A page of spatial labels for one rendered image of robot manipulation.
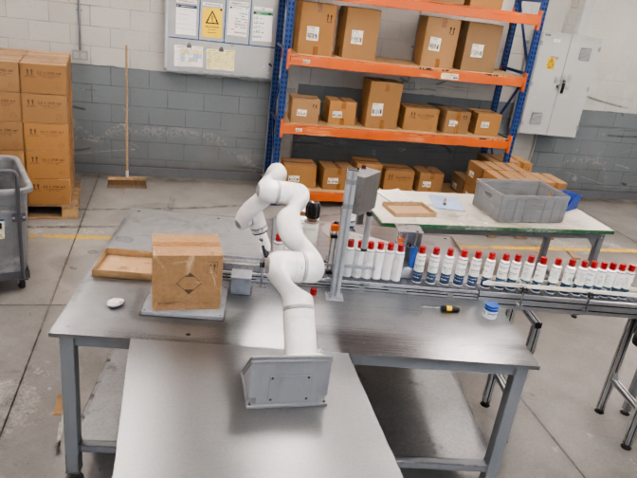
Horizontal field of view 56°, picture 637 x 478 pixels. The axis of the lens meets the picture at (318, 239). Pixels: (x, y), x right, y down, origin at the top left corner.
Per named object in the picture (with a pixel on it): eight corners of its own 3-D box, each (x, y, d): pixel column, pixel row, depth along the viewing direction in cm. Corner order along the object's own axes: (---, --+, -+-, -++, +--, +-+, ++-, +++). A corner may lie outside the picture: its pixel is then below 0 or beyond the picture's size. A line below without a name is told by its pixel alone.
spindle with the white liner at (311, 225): (315, 248, 345) (321, 199, 334) (316, 255, 337) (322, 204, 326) (300, 247, 344) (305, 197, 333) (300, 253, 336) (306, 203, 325)
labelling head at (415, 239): (410, 268, 335) (419, 225, 325) (415, 279, 323) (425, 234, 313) (386, 266, 334) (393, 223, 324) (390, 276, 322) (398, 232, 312)
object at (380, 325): (450, 238, 406) (451, 235, 405) (539, 370, 268) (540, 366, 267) (131, 210, 385) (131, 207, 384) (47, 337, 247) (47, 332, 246)
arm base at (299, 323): (318, 364, 234) (316, 318, 241) (333, 355, 217) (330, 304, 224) (270, 365, 229) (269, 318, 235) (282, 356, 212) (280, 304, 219)
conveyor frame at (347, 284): (471, 290, 331) (473, 282, 329) (478, 300, 321) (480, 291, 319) (165, 265, 314) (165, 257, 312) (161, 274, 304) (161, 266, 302)
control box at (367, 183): (374, 208, 298) (381, 171, 291) (359, 215, 284) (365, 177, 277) (356, 202, 303) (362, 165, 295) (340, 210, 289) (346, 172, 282)
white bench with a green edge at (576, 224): (536, 279, 564) (559, 198, 533) (585, 321, 497) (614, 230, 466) (340, 276, 518) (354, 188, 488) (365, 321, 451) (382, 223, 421)
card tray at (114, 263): (164, 259, 321) (164, 251, 319) (154, 281, 297) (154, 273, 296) (105, 254, 318) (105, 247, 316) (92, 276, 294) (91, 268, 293)
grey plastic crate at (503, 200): (534, 206, 502) (540, 180, 494) (563, 224, 467) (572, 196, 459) (470, 204, 485) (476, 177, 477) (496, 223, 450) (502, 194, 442)
